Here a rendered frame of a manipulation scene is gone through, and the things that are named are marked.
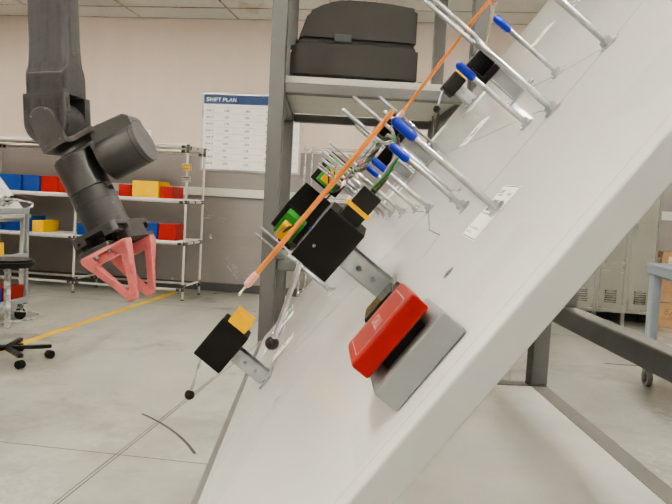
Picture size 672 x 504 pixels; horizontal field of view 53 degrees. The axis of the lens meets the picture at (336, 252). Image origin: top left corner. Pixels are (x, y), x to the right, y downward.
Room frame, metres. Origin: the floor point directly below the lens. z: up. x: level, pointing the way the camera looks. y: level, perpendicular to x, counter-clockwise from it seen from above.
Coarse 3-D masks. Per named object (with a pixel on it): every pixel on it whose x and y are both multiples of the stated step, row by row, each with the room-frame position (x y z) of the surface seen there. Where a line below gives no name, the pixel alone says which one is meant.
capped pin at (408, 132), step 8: (384, 112) 0.48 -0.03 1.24; (392, 120) 0.48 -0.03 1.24; (400, 120) 0.48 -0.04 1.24; (400, 128) 0.48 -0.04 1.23; (408, 128) 0.48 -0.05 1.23; (408, 136) 0.48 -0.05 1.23; (416, 136) 0.48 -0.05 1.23; (424, 144) 0.48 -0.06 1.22; (432, 152) 0.48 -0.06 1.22; (440, 160) 0.48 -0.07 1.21; (448, 168) 0.48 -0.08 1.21; (456, 176) 0.48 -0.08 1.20; (464, 176) 0.48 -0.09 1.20; (464, 184) 0.48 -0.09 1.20; (472, 184) 0.48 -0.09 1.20; (472, 192) 0.49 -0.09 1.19; (480, 192) 0.48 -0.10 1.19; (488, 200) 0.48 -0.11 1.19; (496, 200) 0.49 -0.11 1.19; (488, 208) 0.48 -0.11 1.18; (496, 208) 0.48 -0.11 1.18
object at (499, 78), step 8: (472, 56) 0.84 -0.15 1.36; (480, 56) 0.79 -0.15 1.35; (472, 64) 0.80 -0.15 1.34; (480, 64) 0.81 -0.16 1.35; (488, 64) 0.81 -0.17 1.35; (480, 72) 0.82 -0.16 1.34; (488, 72) 0.80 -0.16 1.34; (496, 72) 0.81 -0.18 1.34; (504, 72) 0.80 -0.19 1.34; (488, 80) 0.80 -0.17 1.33; (496, 80) 0.83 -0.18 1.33; (504, 80) 0.82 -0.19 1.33; (512, 80) 0.82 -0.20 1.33; (528, 80) 0.81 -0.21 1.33; (504, 88) 0.83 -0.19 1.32; (512, 88) 0.82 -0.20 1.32; (520, 88) 0.82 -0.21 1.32; (512, 96) 0.83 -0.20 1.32; (512, 104) 0.81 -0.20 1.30
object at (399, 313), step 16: (400, 288) 0.38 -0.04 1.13; (384, 304) 0.39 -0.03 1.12; (400, 304) 0.35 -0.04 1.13; (416, 304) 0.35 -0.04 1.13; (368, 320) 0.39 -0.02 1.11; (384, 320) 0.36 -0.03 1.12; (400, 320) 0.35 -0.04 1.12; (416, 320) 0.35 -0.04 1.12; (368, 336) 0.36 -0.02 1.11; (384, 336) 0.35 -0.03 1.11; (400, 336) 0.35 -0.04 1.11; (352, 352) 0.37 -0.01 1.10; (368, 352) 0.35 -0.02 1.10; (384, 352) 0.35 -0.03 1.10; (400, 352) 0.36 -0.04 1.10; (368, 368) 0.35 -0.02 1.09
